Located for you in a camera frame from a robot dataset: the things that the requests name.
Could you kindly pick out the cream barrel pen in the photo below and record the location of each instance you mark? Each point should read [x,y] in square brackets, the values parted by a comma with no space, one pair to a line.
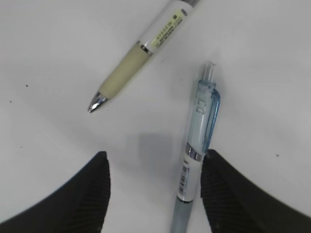
[157,34]

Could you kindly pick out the blue-grey grip pen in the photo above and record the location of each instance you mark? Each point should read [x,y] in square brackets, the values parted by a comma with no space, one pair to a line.
[205,110]

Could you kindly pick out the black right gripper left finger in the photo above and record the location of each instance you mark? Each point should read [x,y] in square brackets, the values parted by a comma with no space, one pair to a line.
[79,206]

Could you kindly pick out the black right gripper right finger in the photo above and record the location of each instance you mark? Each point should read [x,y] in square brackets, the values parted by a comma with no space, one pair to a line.
[234,204]

